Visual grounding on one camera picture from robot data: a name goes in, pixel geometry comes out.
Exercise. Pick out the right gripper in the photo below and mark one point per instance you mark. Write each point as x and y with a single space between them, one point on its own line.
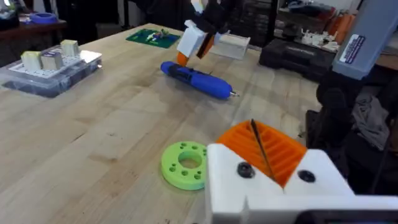
217 15

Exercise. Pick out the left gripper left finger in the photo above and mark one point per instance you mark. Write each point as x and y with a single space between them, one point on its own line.
227 174

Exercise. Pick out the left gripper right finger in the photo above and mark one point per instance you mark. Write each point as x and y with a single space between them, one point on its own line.
314 174

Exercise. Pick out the blue electric screwdriver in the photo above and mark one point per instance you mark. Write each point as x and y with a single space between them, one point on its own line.
199 81

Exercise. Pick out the white rectangular box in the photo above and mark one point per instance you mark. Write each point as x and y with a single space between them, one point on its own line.
231 46

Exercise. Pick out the green board with toy blocks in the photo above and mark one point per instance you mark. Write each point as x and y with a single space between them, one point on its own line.
149 39

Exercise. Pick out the green disc with holes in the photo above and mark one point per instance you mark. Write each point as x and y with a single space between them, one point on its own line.
174 169

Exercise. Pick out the grey cloth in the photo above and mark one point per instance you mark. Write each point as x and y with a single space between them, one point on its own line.
370 119

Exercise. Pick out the black tool case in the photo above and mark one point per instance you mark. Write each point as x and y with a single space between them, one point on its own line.
292 57

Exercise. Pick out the heap of white parts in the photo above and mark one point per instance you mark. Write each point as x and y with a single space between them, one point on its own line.
317 39

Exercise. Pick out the orange plastic part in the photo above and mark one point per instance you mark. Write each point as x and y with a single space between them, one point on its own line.
342 28

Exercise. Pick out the clear box with blocks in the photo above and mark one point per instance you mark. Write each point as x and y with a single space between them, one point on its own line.
49 73

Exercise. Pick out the blue tape roll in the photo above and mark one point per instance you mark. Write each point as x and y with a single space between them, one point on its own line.
43 18

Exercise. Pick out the dark side table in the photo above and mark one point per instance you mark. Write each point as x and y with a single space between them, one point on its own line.
28 31

